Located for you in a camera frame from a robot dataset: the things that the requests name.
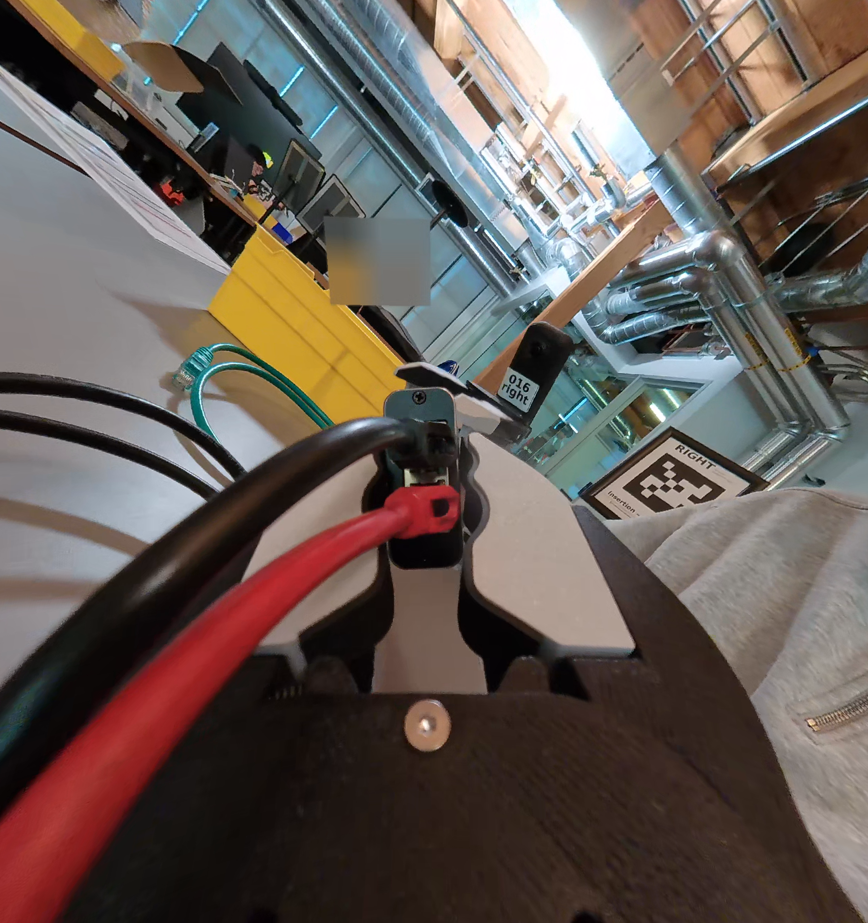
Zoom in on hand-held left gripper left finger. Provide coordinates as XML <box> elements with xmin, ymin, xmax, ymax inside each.
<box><xmin>242</xmin><ymin>461</ymin><xmax>396</xmax><ymax>651</ymax></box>

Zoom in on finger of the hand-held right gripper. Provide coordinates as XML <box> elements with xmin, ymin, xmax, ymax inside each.
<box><xmin>457</xmin><ymin>393</ymin><xmax>526</xmax><ymax>438</ymax></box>
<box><xmin>396</xmin><ymin>362</ymin><xmax>465</xmax><ymax>395</ymax></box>

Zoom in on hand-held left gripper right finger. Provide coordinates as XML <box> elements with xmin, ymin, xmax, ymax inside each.
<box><xmin>459</xmin><ymin>433</ymin><xmax>637</xmax><ymax>659</ymax></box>

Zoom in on black network adapter box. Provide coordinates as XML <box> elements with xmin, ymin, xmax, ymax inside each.
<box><xmin>382</xmin><ymin>389</ymin><xmax>465</xmax><ymax>571</ymax></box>

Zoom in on black ethernet cable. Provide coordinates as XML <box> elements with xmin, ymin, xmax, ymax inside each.
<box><xmin>0</xmin><ymin>371</ymin><xmax>454</xmax><ymax>837</ymax></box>

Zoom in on red ethernet cable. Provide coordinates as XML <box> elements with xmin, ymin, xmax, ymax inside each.
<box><xmin>0</xmin><ymin>486</ymin><xmax>458</xmax><ymax>923</ymax></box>

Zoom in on green ethernet cable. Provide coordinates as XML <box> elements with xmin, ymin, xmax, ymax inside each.
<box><xmin>170</xmin><ymin>345</ymin><xmax>335</xmax><ymax>442</ymax></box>

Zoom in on grey desk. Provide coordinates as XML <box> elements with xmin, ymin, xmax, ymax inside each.
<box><xmin>0</xmin><ymin>108</ymin><xmax>420</xmax><ymax>722</ymax></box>

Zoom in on yellow plastic bin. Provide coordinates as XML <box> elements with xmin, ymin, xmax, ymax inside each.
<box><xmin>209</xmin><ymin>224</ymin><xmax>415</xmax><ymax>428</ymax></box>

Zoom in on wood-framed marker board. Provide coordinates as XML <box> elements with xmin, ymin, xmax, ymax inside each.
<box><xmin>581</xmin><ymin>427</ymin><xmax>770</xmax><ymax>522</ymax></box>

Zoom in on silver ventilation pipes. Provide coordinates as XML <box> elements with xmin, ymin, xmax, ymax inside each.
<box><xmin>542</xmin><ymin>144</ymin><xmax>868</xmax><ymax>473</ymax></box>

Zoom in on person's grey zip sweatshirt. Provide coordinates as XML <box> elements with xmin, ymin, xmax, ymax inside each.
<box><xmin>607</xmin><ymin>486</ymin><xmax>868</xmax><ymax>923</ymax></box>

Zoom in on white printed paper sheet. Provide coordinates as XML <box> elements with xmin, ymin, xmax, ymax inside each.
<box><xmin>0</xmin><ymin>43</ymin><xmax>233</xmax><ymax>275</ymax></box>

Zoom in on brown cardboard piece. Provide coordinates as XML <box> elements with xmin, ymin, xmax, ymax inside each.
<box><xmin>122</xmin><ymin>39</ymin><xmax>205</xmax><ymax>95</ymax></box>

